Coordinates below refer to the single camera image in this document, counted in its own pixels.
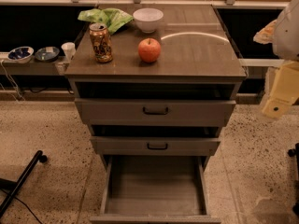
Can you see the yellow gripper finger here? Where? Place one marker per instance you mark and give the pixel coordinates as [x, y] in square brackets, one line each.
[284, 91]
[265, 36]

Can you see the red apple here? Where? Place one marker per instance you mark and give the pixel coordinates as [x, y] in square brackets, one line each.
[149, 50]

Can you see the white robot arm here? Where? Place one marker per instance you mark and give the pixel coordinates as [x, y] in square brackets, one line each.
[283, 34]

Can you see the bottom drawer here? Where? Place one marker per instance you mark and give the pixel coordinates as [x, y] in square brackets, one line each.
[154, 190]

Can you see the drawer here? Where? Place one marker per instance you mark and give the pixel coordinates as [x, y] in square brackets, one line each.
[138, 146]
[129, 112]
[154, 190]

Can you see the top drawer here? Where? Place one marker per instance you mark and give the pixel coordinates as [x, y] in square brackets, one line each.
[129, 112]

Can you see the middle drawer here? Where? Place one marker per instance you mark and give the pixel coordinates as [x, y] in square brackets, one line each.
[138, 146]

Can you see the black chair caster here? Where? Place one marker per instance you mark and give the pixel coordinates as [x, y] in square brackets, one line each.
[294, 152]

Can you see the white bowl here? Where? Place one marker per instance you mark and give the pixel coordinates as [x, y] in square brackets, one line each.
[148, 19]

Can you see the green chip bag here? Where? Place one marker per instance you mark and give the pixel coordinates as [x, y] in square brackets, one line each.
[112, 18]

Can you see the orange drink can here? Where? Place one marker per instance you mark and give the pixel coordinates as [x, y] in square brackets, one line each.
[101, 42]

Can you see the white paper cup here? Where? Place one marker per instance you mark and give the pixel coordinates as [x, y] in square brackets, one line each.
[69, 50]

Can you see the grey side shelf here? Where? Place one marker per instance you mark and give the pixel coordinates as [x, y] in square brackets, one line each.
[33, 67]

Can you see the dark blue bowl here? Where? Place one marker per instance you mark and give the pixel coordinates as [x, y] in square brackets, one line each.
[47, 54]

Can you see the blue patterned bowl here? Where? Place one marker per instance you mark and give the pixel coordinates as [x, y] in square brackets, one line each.
[21, 54]

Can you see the black stand leg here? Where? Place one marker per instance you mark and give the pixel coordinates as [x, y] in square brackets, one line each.
[13, 187]

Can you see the black top drawer handle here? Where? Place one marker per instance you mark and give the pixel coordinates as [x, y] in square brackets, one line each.
[154, 112]

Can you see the black drawer handle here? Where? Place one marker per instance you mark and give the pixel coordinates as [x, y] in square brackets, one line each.
[154, 112]
[151, 146]

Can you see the black middle drawer handle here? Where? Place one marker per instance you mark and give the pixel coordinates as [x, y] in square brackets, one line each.
[151, 146]

